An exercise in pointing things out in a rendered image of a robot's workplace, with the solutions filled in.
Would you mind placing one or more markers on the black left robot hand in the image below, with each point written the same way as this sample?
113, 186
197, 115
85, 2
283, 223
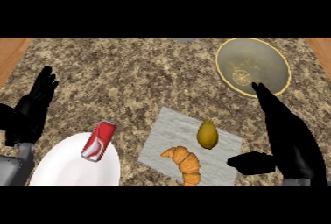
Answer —
30, 110

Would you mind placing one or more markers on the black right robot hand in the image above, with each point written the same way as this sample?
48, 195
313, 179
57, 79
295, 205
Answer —
288, 131

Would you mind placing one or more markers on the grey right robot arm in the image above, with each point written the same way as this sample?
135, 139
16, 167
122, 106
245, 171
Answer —
296, 182

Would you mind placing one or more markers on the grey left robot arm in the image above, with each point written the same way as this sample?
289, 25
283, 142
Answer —
16, 164

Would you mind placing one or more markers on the yellow lemon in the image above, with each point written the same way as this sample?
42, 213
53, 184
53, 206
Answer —
208, 134

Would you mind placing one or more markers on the yellow-rimmed grey bowl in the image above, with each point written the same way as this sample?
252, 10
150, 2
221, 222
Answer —
254, 66

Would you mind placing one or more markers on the grey placemat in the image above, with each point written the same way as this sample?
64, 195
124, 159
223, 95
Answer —
181, 137

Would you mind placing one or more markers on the red and white can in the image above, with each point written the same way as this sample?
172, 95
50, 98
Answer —
100, 141

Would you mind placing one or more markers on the white plate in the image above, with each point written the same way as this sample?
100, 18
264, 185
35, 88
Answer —
69, 166

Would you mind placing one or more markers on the orange croissant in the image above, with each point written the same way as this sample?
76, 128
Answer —
187, 163

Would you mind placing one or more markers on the grey round object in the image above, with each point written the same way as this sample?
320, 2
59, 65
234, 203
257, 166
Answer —
186, 39

